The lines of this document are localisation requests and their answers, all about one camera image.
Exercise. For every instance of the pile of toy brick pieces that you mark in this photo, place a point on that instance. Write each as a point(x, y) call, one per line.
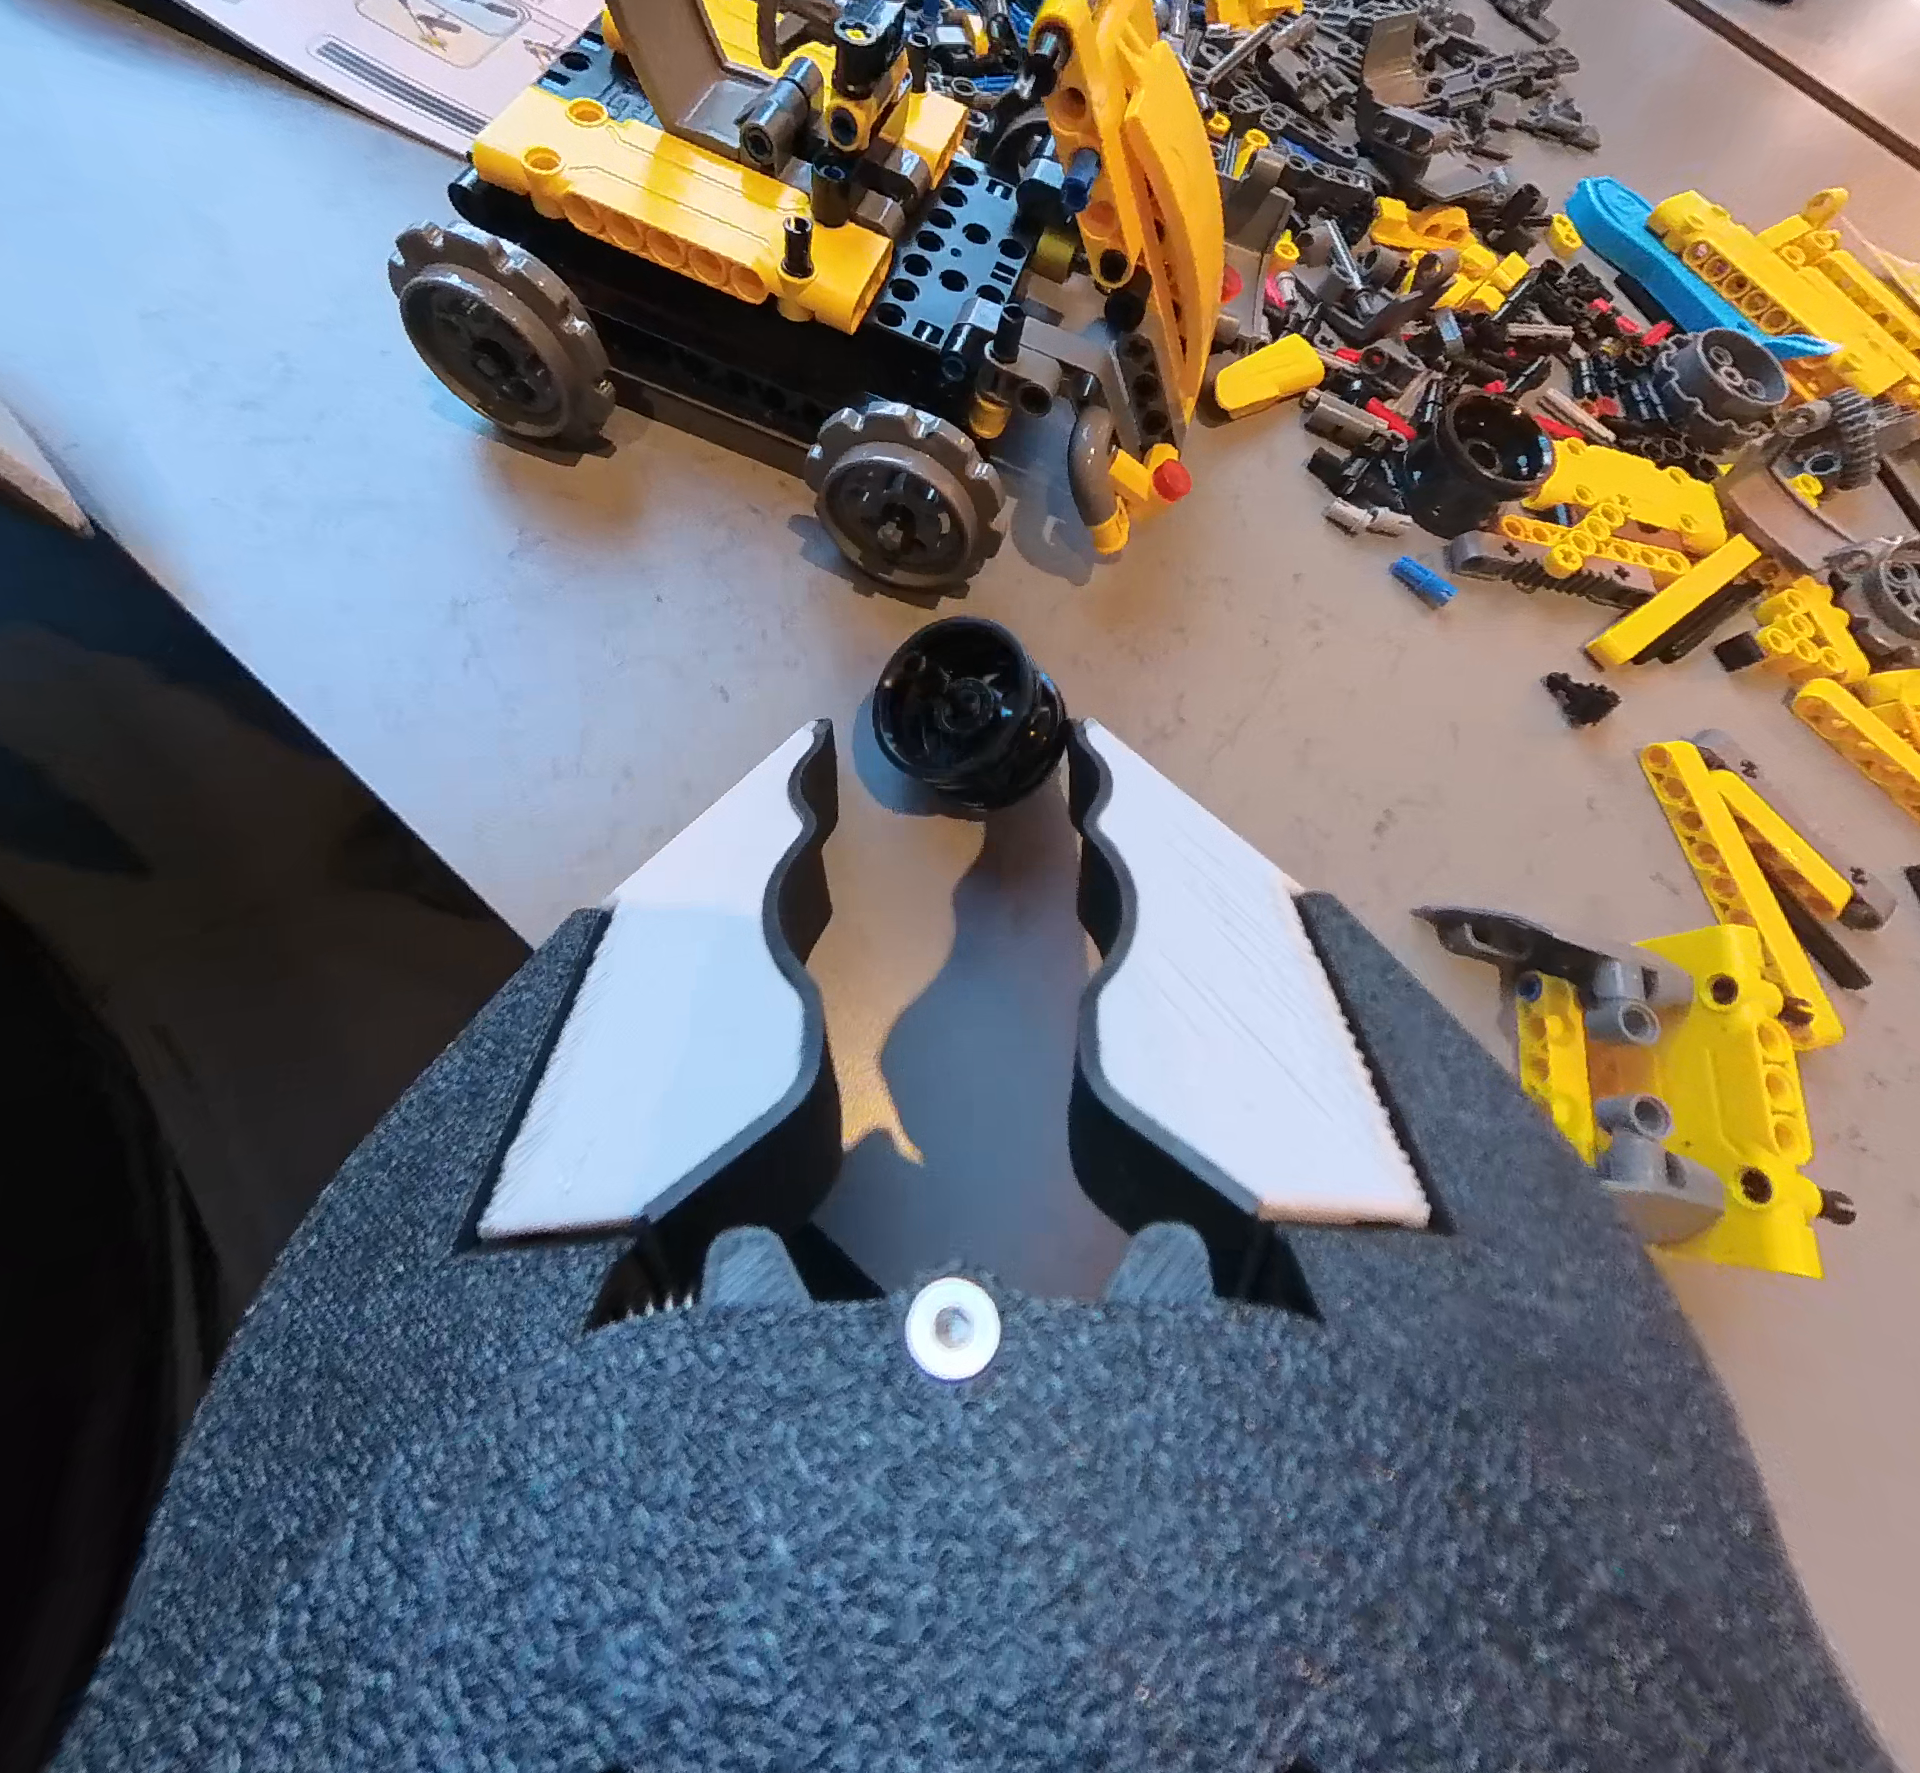
point(1350, 153)

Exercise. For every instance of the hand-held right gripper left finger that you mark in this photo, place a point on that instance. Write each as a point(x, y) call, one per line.
point(660, 1054)

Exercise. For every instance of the black toy wheel rim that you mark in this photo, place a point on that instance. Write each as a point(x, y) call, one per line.
point(1476, 463)
point(967, 732)

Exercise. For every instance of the grey desk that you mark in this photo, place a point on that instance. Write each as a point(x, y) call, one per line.
point(375, 575)

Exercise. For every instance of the blue brick separator tool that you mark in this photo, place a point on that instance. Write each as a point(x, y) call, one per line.
point(1636, 252)

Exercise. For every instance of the person's dark sweater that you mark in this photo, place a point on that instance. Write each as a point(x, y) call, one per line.
point(76, 1353)

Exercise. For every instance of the grey toy wheel hub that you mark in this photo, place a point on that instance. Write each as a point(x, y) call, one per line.
point(1897, 588)
point(1725, 379)

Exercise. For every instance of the yellow grey brick assembly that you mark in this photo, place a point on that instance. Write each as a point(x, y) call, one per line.
point(1725, 1083)

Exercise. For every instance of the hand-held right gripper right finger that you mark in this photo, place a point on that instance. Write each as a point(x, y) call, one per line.
point(1245, 1038)

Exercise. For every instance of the yellow toy brick vehicle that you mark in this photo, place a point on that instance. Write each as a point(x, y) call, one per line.
point(719, 214)

